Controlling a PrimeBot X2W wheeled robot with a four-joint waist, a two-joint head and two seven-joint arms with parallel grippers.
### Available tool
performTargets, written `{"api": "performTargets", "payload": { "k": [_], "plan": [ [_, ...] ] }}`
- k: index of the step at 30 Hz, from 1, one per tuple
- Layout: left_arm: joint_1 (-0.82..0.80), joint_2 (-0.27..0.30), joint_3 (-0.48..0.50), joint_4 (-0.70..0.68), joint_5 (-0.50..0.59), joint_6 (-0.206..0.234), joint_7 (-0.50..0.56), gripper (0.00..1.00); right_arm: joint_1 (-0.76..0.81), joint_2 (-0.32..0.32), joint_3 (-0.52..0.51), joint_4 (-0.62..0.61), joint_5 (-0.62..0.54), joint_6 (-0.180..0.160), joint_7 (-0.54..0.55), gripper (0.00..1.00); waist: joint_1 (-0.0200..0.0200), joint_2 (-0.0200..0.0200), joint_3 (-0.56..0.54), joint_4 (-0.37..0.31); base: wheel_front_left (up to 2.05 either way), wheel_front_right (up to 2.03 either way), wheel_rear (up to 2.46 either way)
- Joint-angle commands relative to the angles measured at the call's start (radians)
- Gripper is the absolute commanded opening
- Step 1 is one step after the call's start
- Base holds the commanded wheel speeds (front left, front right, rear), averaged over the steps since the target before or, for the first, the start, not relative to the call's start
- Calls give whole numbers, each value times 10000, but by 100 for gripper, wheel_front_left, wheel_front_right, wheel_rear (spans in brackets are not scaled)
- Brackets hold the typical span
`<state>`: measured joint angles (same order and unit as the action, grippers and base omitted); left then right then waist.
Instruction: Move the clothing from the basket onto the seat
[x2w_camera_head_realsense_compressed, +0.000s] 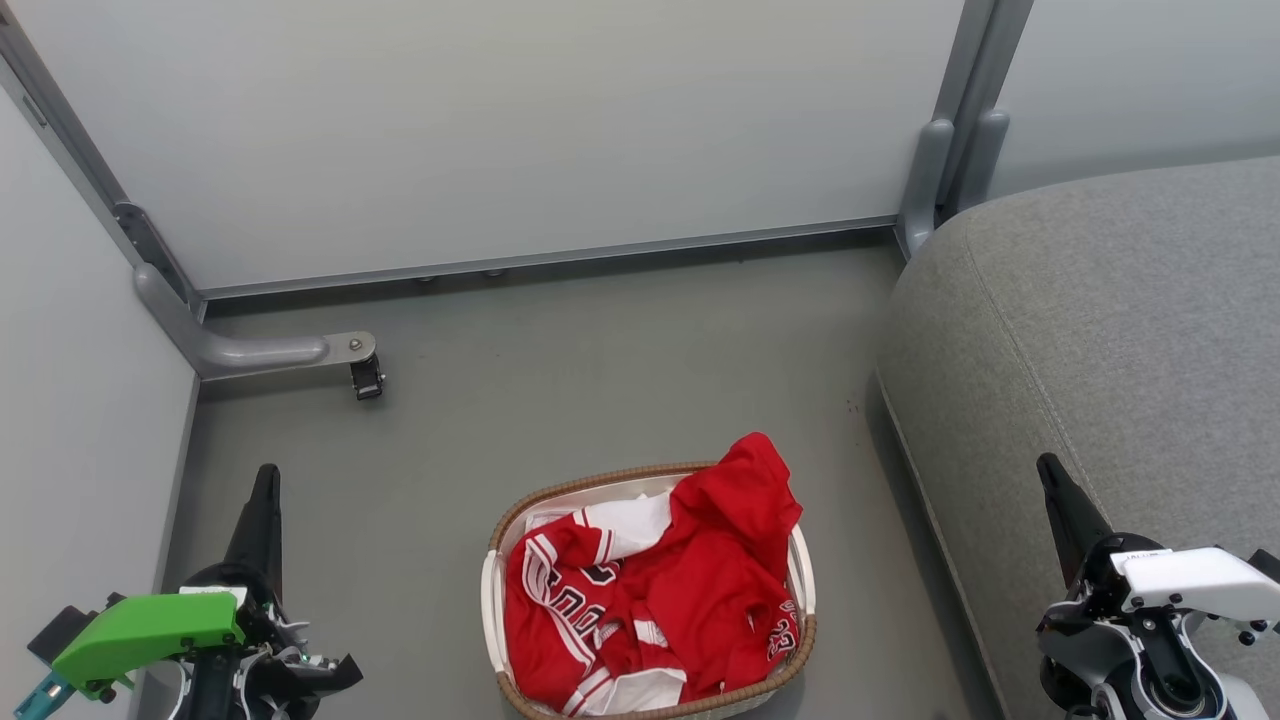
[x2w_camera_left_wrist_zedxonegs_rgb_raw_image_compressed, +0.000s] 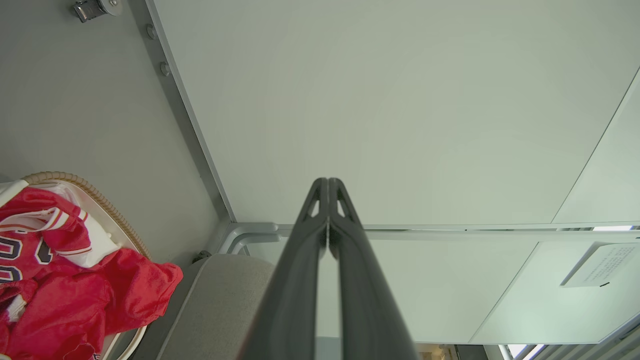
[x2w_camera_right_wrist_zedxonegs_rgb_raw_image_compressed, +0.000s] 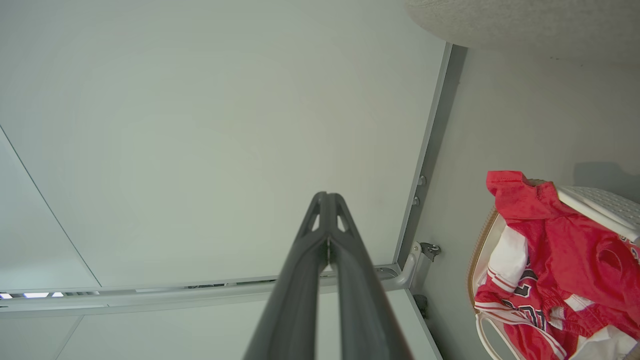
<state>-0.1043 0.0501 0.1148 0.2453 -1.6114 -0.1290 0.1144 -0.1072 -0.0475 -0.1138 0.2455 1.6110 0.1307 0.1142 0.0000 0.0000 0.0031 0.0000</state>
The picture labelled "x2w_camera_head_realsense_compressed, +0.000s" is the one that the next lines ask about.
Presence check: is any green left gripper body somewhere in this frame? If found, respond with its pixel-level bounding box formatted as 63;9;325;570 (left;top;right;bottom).
15;565;363;720

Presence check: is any white woven laundry basket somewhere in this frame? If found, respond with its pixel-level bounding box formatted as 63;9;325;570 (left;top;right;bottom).
480;460;819;720

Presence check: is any grey partition corner post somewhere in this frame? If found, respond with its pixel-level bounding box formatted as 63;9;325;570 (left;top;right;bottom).
935;0;1036;211
0;10;206;321

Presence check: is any grey metal partition foot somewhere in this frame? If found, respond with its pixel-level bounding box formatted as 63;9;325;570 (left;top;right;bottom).
133;262;379;381
960;108;1011;206
897;118;956;259

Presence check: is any plain red garment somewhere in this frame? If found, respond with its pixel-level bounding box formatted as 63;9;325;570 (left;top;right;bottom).
600;432;804;701

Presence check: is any grey partition bottom rail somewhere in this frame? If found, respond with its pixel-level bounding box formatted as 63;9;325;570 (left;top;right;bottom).
200;215;898;301

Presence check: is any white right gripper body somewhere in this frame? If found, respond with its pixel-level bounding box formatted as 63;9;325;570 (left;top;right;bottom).
1035;533;1280;646

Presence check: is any red jersey with white stripes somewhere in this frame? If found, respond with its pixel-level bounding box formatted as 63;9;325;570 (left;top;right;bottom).
503;490;701;717

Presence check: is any grey fabric sofa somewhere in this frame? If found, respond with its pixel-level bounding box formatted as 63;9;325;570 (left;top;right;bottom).
875;155;1280;720

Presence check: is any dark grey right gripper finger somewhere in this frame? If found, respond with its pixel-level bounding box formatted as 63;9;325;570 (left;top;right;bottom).
1036;453;1113;591

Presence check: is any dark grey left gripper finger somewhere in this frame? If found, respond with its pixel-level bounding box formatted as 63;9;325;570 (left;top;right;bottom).
222;463;284;601

